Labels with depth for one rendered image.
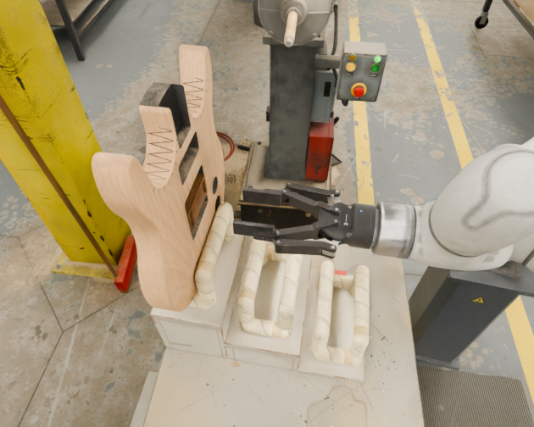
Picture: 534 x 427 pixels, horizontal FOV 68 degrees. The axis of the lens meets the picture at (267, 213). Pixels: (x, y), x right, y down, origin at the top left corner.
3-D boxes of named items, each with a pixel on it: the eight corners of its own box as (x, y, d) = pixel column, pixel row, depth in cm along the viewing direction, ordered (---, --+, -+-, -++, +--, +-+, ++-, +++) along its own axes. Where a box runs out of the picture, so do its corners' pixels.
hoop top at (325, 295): (320, 263, 96) (322, 256, 94) (333, 265, 96) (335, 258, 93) (312, 342, 83) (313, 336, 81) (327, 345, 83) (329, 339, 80)
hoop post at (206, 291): (203, 292, 82) (197, 268, 75) (218, 294, 81) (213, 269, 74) (198, 306, 80) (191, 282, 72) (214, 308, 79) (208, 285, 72)
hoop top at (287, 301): (290, 240, 91) (291, 231, 88) (304, 241, 90) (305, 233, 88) (276, 319, 78) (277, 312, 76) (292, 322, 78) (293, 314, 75)
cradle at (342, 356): (310, 346, 90) (311, 341, 88) (360, 354, 89) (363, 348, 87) (308, 361, 88) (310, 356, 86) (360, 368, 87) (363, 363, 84)
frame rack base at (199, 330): (197, 253, 109) (187, 213, 96) (251, 260, 107) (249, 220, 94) (165, 349, 91) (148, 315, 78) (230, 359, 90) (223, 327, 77)
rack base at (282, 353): (249, 261, 107) (248, 241, 100) (309, 269, 106) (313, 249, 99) (227, 360, 90) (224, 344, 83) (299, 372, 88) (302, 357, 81)
